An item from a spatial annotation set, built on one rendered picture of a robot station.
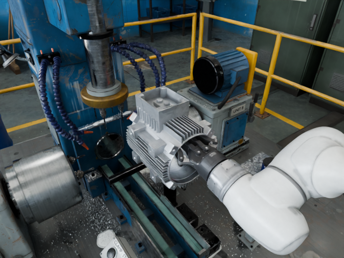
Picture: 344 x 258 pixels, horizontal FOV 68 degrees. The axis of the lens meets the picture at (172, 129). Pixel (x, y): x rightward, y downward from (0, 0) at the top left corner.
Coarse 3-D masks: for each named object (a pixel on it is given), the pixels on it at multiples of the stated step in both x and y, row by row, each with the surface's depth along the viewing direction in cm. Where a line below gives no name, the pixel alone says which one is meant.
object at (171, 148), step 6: (132, 114) 75; (132, 120) 74; (138, 120) 75; (204, 132) 68; (210, 132) 68; (168, 144) 63; (174, 144) 62; (168, 150) 62; (174, 150) 63; (168, 186) 69; (174, 186) 70
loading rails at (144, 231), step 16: (128, 160) 126; (112, 192) 118; (144, 192) 112; (128, 208) 103; (160, 208) 104; (176, 208) 102; (144, 224) 98; (160, 224) 109; (176, 224) 98; (144, 240) 97; (160, 240) 93; (176, 240) 100; (192, 240) 93; (160, 256) 87; (176, 256) 88; (192, 256) 92; (208, 256) 93
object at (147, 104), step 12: (144, 96) 74; (156, 96) 77; (168, 96) 77; (180, 96) 72; (144, 108) 70; (156, 108) 66; (168, 108) 66; (180, 108) 69; (144, 120) 72; (156, 120) 67; (168, 120) 68; (156, 132) 69
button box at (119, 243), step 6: (114, 240) 75; (120, 240) 76; (108, 246) 75; (114, 246) 74; (120, 246) 73; (126, 246) 75; (102, 252) 75; (120, 252) 72; (126, 252) 72; (132, 252) 75
